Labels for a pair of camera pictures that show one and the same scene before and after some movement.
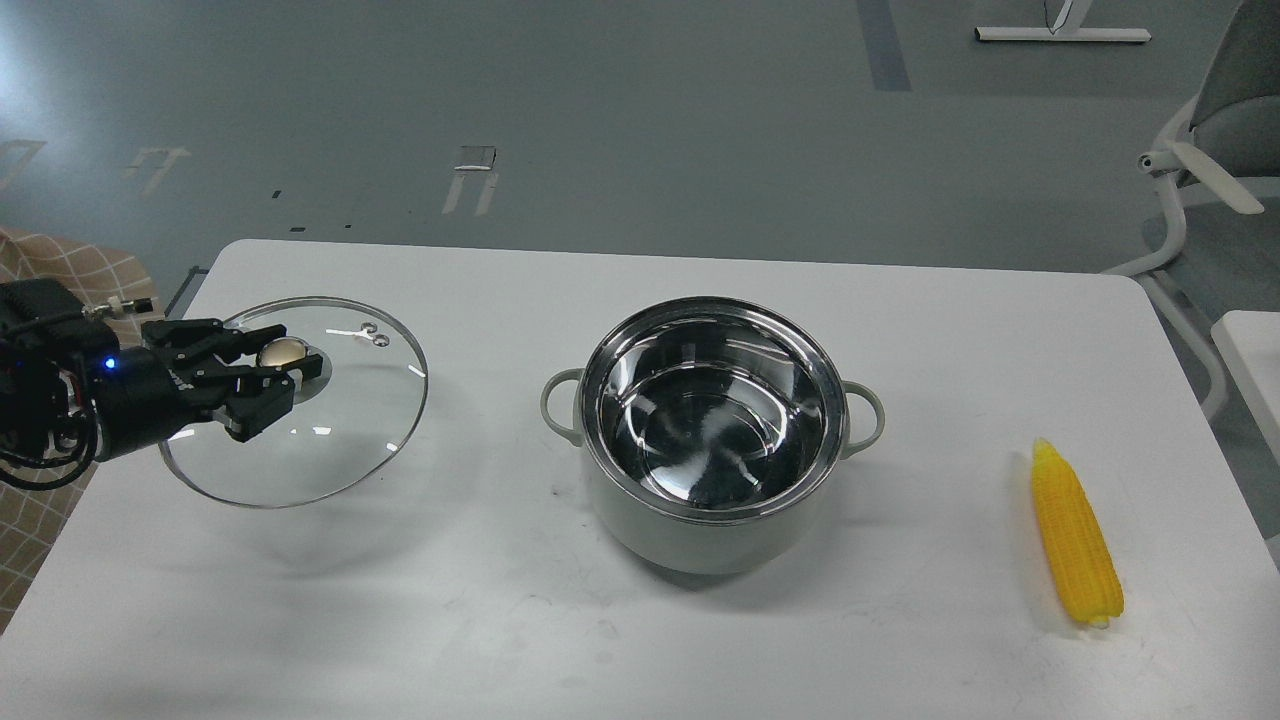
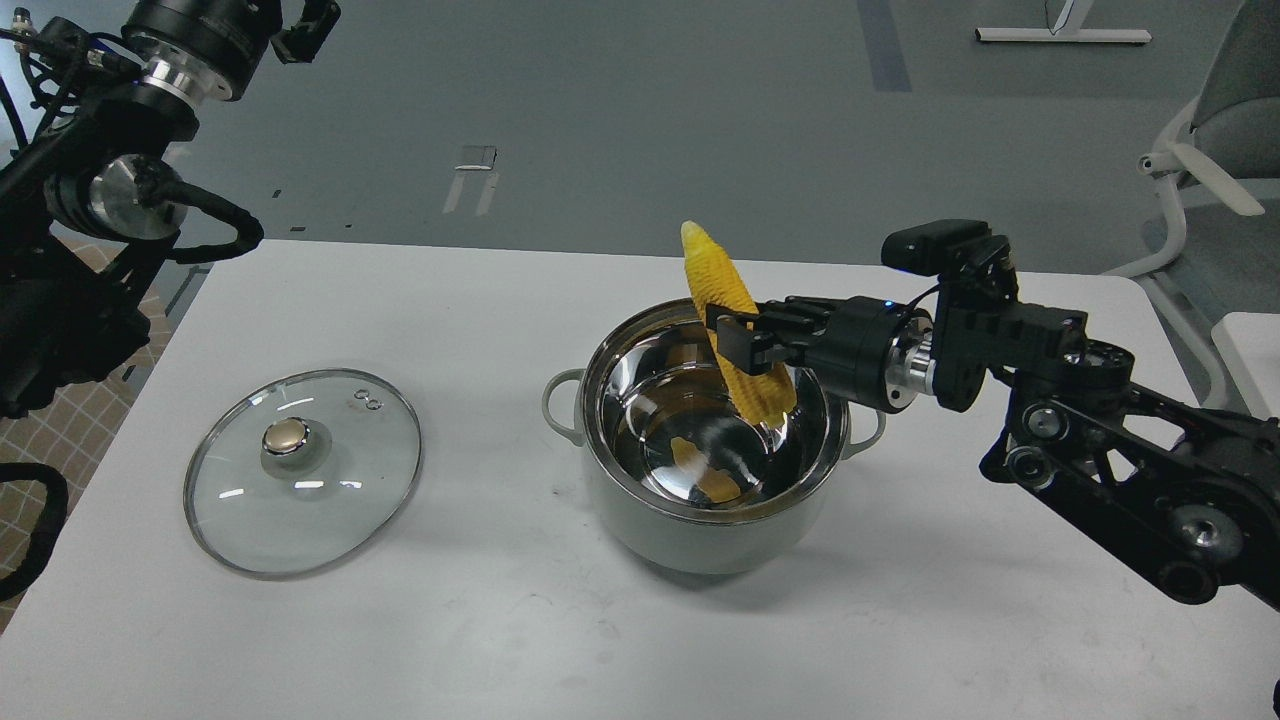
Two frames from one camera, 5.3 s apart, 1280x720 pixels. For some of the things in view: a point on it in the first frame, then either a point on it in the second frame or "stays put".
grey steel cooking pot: x=712 y=432 stays put
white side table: x=1247 y=346 stays put
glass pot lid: x=348 y=427 -> x=301 y=472
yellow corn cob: x=1076 y=538 -> x=770 y=398
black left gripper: x=140 y=400 -> x=203 y=47
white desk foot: x=1067 y=29 stays put
